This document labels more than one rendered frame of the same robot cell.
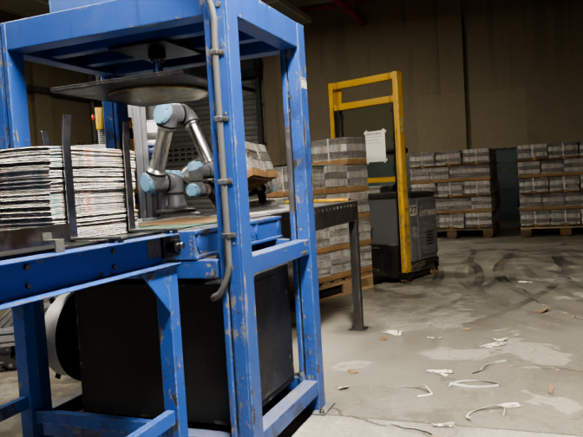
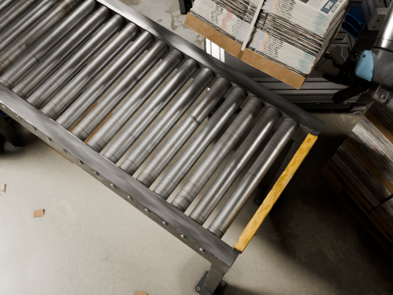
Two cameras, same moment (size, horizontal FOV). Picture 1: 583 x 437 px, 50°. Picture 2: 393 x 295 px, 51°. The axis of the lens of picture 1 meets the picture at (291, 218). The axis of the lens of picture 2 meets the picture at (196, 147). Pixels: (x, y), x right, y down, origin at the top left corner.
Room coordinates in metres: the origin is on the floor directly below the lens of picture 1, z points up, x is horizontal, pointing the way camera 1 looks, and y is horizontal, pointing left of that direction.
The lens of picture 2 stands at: (3.77, -0.61, 1.95)
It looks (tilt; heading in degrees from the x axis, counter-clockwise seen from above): 65 degrees down; 101
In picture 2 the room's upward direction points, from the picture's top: 3 degrees clockwise
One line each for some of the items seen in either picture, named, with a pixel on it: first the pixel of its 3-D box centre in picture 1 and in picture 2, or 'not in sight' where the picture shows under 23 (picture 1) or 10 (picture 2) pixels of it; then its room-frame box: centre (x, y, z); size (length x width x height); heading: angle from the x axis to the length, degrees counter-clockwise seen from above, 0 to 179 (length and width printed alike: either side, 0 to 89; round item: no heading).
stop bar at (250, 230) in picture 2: (317, 200); (278, 189); (3.93, -0.17, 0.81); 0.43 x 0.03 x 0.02; 68
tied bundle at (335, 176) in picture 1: (318, 180); not in sight; (5.10, -0.24, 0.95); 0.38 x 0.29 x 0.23; 49
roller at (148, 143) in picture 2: not in sight; (169, 119); (3.56, -0.01, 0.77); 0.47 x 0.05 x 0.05; 68
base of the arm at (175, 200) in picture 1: (174, 200); not in sight; (3.73, 0.69, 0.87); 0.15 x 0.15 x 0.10
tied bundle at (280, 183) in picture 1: (295, 181); not in sight; (4.88, -0.05, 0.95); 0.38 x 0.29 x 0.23; 49
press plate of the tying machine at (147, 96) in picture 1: (159, 92); not in sight; (2.37, 0.47, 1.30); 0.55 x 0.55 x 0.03; 68
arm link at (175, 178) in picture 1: (172, 181); not in sight; (3.72, 0.70, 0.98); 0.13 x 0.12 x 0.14; 137
